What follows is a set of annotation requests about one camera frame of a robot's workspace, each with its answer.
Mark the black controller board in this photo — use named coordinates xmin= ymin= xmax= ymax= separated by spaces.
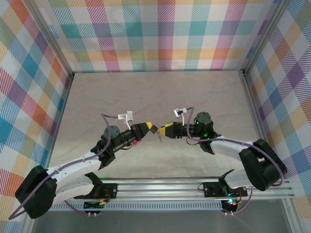
xmin=221 ymin=199 xmax=240 ymax=216
xmin=84 ymin=200 xmax=106 ymax=216

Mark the aluminium side rail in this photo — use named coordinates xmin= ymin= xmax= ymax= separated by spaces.
xmin=45 ymin=72 xmax=75 ymax=170
xmin=239 ymin=69 xmax=272 ymax=151

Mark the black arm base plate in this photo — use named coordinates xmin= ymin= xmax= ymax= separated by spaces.
xmin=203 ymin=182 xmax=248 ymax=198
xmin=73 ymin=183 xmax=119 ymax=200

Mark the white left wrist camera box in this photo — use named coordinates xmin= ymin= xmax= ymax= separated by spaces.
xmin=118 ymin=111 xmax=134 ymax=122

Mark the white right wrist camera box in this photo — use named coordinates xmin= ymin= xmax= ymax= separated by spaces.
xmin=173 ymin=108 xmax=188 ymax=119

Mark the aluminium mounting rail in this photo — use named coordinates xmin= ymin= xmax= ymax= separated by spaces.
xmin=26 ymin=177 xmax=294 ymax=202

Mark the slotted grey cable duct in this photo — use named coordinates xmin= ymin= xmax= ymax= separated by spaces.
xmin=38 ymin=202 xmax=224 ymax=212

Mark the plaid backdrop panel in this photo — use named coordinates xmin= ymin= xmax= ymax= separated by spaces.
xmin=40 ymin=0 xmax=284 ymax=73
xmin=0 ymin=0 xmax=73 ymax=233
xmin=244 ymin=0 xmax=311 ymax=219

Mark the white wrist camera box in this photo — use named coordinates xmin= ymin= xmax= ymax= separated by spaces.
xmin=118 ymin=111 xmax=134 ymax=122
xmin=173 ymin=108 xmax=188 ymax=119

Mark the aluminium frame post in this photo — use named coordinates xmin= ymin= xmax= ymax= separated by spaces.
xmin=23 ymin=0 xmax=75 ymax=81
xmin=242 ymin=0 xmax=291 ymax=75

